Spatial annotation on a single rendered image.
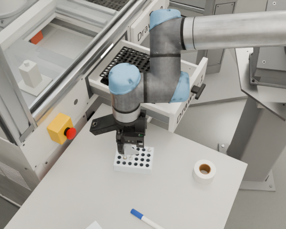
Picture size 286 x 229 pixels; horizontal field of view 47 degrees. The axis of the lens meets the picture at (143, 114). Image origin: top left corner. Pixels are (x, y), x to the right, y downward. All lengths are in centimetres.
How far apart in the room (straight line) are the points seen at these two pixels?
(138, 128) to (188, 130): 125
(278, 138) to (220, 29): 98
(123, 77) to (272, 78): 77
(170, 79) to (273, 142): 99
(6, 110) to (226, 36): 57
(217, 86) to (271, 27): 164
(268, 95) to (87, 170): 75
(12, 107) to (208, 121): 153
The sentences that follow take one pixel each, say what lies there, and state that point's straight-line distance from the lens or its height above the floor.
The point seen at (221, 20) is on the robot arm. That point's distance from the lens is 75.
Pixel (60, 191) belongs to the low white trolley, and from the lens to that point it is 110.
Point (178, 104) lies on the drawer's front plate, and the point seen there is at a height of 93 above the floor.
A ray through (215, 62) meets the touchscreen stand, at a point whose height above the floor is 14.
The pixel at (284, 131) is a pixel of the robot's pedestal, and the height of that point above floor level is 52.
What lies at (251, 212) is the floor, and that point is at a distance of 194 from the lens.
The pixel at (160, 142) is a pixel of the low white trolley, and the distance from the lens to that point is 116.
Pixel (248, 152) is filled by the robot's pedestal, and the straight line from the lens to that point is 173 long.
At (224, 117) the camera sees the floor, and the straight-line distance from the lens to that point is 224.
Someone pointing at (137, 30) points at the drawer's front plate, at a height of 90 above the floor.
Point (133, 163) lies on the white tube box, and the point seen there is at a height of 80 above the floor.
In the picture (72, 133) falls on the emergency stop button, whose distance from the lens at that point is 105.
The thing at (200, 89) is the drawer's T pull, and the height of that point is 91.
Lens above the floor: 173
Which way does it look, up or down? 52 degrees down
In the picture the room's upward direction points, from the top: 1 degrees counter-clockwise
